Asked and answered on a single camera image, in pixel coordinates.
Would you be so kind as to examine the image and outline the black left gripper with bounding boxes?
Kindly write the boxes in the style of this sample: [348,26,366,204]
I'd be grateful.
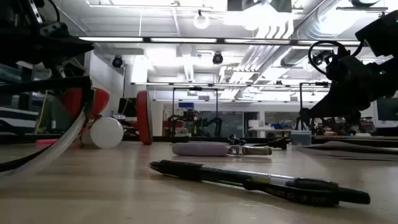
[0,21,96,125]

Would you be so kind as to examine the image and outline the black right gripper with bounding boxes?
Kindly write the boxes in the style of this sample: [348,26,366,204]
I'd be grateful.
[299,45,398,124]

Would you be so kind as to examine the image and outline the white lightbulb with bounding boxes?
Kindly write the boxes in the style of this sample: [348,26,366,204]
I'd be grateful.
[76,116,124,149]

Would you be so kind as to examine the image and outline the red desk lamp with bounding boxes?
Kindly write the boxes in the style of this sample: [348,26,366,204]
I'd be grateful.
[60,86,154,146]

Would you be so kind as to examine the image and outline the small blue round container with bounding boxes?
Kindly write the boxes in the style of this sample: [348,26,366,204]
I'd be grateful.
[290,130,313,146]

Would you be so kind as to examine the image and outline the pink marker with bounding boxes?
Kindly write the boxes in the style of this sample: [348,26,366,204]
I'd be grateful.
[35,139,60,147]

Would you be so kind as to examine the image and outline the white-framed computer monitor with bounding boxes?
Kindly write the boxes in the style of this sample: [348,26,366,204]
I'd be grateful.
[374,96,398,128]

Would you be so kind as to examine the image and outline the black eyeglasses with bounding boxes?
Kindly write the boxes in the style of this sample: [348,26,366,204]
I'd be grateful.
[0,105,90,189]

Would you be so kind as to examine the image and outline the black computer monitor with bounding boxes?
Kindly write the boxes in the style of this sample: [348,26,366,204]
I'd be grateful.
[118,98,138,118]

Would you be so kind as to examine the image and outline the black ballpoint pen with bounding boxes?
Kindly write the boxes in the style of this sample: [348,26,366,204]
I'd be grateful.
[149,159,371,207]

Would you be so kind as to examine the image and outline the white paper roll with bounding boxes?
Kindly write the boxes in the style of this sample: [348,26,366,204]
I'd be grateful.
[150,101,165,137]

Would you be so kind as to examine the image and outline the yellow cable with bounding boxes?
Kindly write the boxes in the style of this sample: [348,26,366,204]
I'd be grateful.
[34,90,48,134]

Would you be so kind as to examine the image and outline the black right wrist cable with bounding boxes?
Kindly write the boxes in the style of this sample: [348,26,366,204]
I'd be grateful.
[307,40,346,76]

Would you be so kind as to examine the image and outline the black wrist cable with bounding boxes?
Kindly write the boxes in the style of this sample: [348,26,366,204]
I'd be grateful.
[45,0,62,23]
[307,40,346,76]

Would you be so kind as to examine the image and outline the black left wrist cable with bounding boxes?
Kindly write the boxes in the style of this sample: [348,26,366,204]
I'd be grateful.
[45,0,62,23]

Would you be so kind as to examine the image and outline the black background rig frame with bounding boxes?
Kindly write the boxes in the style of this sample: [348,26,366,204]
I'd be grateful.
[172,86,219,138]

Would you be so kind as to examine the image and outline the pliers with lilac handles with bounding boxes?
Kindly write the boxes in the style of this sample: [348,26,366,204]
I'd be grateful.
[171,141,273,157]

